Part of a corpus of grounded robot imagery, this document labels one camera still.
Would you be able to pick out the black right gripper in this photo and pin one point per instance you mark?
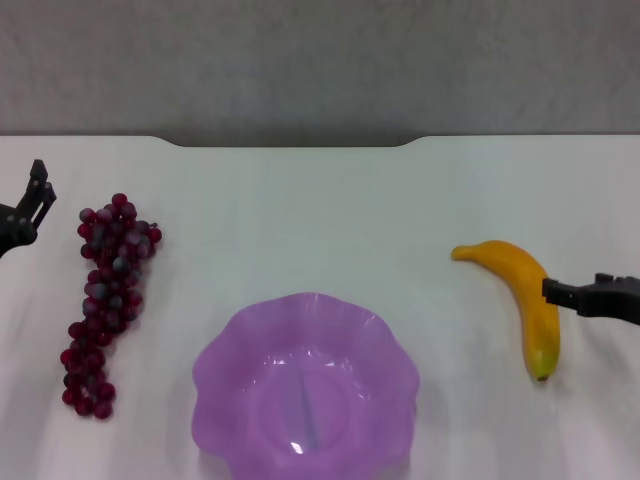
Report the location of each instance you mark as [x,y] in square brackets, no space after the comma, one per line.
[612,300]

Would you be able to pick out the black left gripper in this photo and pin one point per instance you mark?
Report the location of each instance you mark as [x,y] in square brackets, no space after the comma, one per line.
[15,230]

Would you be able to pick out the yellow banana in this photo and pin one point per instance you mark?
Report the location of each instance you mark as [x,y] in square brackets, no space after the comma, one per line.
[530,280]

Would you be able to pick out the dark red grape bunch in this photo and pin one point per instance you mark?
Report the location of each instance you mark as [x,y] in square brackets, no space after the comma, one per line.
[105,290]

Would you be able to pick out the purple wavy plastic bowl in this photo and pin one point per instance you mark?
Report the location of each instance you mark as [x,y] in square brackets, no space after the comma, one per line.
[305,400]

